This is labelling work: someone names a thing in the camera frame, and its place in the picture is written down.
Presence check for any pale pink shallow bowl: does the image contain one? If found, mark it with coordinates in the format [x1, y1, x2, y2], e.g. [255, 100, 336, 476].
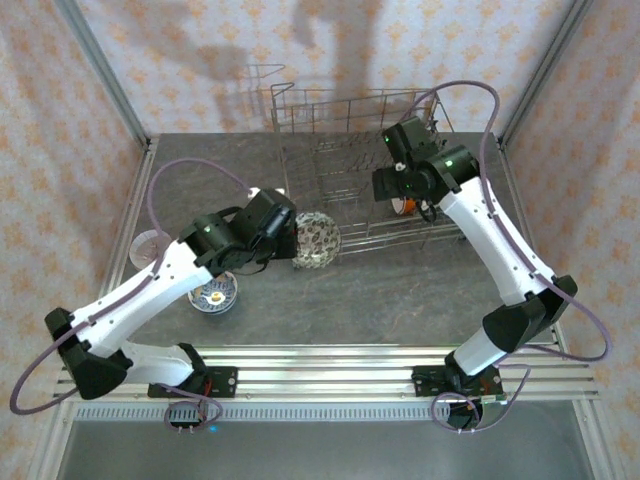
[128, 229, 174, 269]

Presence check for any aluminium corner post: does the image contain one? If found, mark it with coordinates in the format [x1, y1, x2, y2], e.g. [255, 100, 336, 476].
[53, 0, 154, 151]
[497, 0, 591, 149]

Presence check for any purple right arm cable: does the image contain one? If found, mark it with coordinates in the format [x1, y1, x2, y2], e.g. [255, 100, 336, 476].
[402, 80, 614, 435]

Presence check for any blue floral ceramic bowl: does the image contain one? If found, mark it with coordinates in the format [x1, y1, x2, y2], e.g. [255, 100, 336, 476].
[187, 272, 240, 314]

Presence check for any aluminium table side rail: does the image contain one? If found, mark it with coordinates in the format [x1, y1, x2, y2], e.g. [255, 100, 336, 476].
[79, 142, 159, 361]
[499, 142, 571, 361]

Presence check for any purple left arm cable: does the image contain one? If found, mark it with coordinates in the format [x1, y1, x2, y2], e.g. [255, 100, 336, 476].
[10, 158, 254, 434]

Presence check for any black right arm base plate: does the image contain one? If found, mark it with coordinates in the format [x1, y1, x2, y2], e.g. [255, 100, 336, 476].
[412, 364, 503, 400]

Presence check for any grey wire dish rack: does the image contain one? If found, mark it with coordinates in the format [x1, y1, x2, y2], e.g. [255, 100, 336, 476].
[269, 82, 464, 251]

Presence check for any aluminium mounting rail frame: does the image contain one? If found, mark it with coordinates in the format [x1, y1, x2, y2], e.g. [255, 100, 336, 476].
[52, 344, 601, 404]

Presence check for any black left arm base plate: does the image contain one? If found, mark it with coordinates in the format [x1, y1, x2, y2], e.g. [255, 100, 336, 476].
[148, 366, 238, 400]

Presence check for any slotted grey cable duct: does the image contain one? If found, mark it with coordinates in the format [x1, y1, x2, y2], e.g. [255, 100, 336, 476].
[74, 404, 436, 422]

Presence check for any white bowl leaf-pattern outside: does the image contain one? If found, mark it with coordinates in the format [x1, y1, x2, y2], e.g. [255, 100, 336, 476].
[291, 210, 342, 270]

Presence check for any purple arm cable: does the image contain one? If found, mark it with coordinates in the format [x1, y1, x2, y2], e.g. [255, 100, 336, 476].
[10, 158, 254, 434]
[402, 80, 614, 435]

